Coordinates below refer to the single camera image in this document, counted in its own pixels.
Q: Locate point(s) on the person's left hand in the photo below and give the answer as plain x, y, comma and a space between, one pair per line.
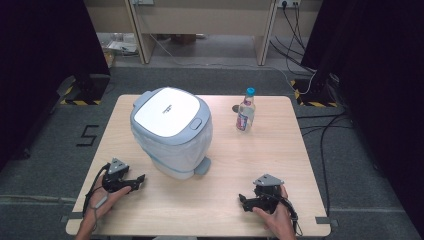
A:
100, 208

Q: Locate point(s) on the white and blue pedal bin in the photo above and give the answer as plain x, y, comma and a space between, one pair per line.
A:
170, 113

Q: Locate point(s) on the white wall socket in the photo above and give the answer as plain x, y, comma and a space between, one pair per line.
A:
288, 2

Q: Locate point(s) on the hazard-striped stand base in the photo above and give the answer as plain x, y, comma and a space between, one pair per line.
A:
313, 96
86, 91

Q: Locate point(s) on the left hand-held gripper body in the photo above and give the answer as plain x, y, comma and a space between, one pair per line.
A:
115, 176

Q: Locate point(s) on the clutter under desk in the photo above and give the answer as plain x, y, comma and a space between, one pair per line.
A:
118, 45

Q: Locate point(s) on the grey tape piece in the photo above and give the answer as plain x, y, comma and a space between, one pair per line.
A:
71, 216
326, 220

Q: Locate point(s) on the person's right hand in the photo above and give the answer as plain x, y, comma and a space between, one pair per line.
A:
280, 220

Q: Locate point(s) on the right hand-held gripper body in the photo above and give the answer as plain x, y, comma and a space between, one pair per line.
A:
266, 193

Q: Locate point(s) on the clear plastic bottle blue cap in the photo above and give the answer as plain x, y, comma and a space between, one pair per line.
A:
246, 113

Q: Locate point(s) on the black curtain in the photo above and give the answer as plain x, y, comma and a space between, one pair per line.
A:
40, 66
376, 83

